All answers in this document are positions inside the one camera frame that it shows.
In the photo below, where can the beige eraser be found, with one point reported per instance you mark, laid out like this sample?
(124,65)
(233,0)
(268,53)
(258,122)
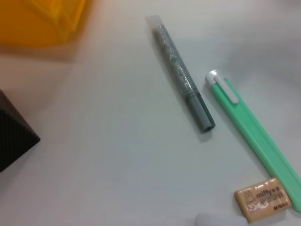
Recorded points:
(262,200)

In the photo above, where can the green pen white cap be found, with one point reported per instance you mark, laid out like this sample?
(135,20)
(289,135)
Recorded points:
(254,131)

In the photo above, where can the yellow plastic bin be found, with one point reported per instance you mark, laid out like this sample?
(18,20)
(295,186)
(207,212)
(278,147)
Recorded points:
(28,21)

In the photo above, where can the black mesh pen holder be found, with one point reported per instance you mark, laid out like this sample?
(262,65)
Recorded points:
(14,131)

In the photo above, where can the grey glitter pen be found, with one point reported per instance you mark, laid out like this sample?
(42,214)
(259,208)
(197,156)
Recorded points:
(178,75)

